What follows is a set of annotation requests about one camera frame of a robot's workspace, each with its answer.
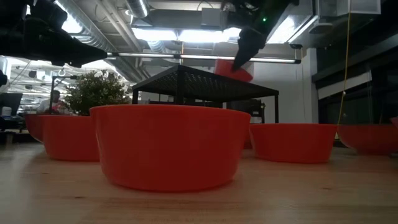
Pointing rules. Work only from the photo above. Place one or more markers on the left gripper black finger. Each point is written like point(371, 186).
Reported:
point(84, 63)
point(84, 51)

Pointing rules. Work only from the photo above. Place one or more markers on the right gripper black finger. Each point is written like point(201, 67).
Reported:
point(248, 43)

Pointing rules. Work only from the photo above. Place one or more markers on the plain red mini bowl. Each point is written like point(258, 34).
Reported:
point(224, 69)
point(171, 149)
point(71, 140)
point(370, 138)

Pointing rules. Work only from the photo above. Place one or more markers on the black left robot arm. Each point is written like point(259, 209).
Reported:
point(12, 40)

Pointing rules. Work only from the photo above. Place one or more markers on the artificial green potted plant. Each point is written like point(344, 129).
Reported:
point(93, 93)

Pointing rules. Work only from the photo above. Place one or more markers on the person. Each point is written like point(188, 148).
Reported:
point(56, 94)

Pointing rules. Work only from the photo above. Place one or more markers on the slanted ceiling light panel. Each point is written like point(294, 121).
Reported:
point(289, 29)

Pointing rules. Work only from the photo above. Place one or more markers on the black perforated metal rack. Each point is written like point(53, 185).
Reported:
point(199, 82)

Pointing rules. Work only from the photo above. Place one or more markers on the long linear light fixture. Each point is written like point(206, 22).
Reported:
point(149, 56)

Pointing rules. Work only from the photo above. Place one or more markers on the black equipment cart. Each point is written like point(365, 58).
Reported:
point(258, 112)

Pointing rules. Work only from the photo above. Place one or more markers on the black computer monitor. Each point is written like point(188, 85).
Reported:
point(11, 102)

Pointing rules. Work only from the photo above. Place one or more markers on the white cup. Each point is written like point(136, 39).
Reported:
point(6, 111)

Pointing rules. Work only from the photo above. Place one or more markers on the long silver spiral duct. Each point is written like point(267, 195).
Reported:
point(96, 40)

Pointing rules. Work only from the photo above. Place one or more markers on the black metal stand frame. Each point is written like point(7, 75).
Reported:
point(52, 87)

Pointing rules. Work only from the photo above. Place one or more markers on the short silver spiral duct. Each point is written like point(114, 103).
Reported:
point(138, 7)

